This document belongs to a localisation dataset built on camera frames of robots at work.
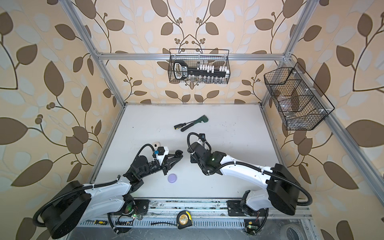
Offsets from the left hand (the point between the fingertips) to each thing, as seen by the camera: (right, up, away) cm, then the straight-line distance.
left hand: (179, 156), depth 76 cm
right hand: (+8, 0, +6) cm, 10 cm away
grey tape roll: (+56, -32, -10) cm, 65 cm away
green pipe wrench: (+14, +20, +35) cm, 42 cm away
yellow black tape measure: (+3, -28, -7) cm, 29 cm away
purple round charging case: (-5, -15, +9) cm, 18 cm away
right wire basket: (+61, +26, -3) cm, 67 cm away
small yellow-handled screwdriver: (-37, -30, -6) cm, 48 cm away
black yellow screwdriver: (-2, +15, +30) cm, 34 cm away
